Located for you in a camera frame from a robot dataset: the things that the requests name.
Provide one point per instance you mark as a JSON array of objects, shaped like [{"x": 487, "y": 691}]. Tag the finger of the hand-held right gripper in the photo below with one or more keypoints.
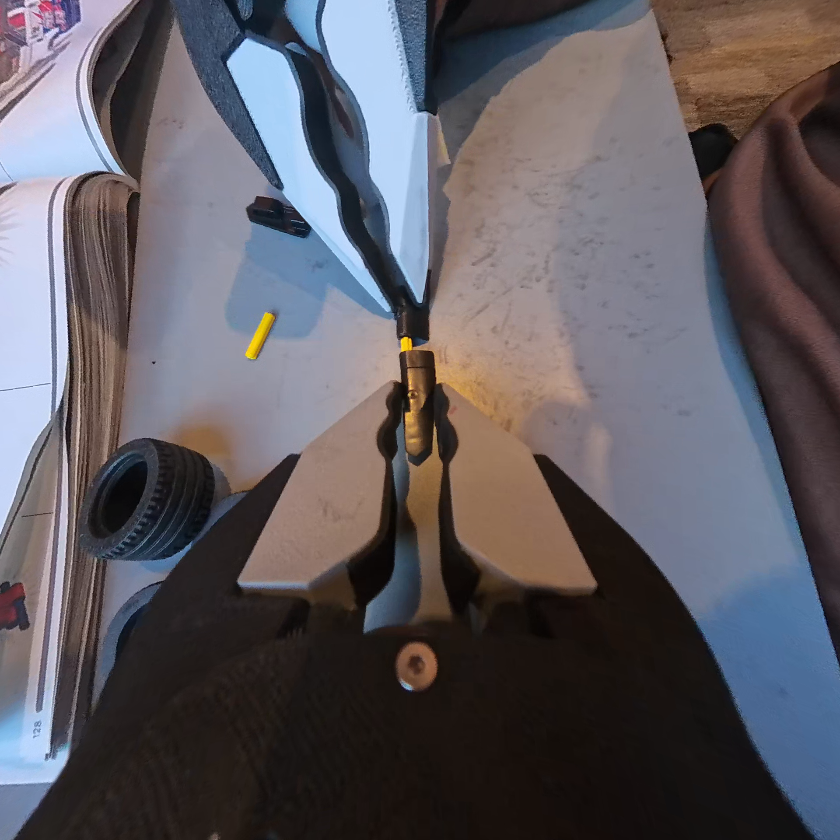
[
  {"x": 394, "y": 131},
  {"x": 275, "y": 118}
]

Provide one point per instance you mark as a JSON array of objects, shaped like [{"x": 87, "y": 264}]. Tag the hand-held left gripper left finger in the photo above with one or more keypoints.
[{"x": 328, "y": 512}]

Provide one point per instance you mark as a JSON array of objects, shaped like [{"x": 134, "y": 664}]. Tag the grey desk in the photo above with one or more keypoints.
[{"x": 590, "y": 262}]

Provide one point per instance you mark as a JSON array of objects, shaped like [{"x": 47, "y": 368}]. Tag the black rubber tyre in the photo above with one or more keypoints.
[
  {"x": 164, "y": 505},
  {"x": 226, "y": 505},
  {"x": 121, "y": 623}
]

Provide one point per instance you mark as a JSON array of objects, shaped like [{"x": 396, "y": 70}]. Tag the person's brown clothing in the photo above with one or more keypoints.
[{"x": 781, "y": 295}]

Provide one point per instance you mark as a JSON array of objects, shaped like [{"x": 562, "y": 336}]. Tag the black brick piece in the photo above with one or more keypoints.
[
  {"x": 418, "y": 407},
  {"x": 279, "y": 216}
]

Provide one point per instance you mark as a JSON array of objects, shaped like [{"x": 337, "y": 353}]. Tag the small black curved piece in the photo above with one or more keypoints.
[{"x": 413, "y": 321}]

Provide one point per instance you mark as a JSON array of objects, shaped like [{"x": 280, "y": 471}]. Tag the building instruction booklet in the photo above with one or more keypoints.
[{"x": 39, "y": 328}]

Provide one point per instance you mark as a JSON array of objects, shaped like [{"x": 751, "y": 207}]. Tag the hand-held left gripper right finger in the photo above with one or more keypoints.
[{"x": 518, "y": 518}]

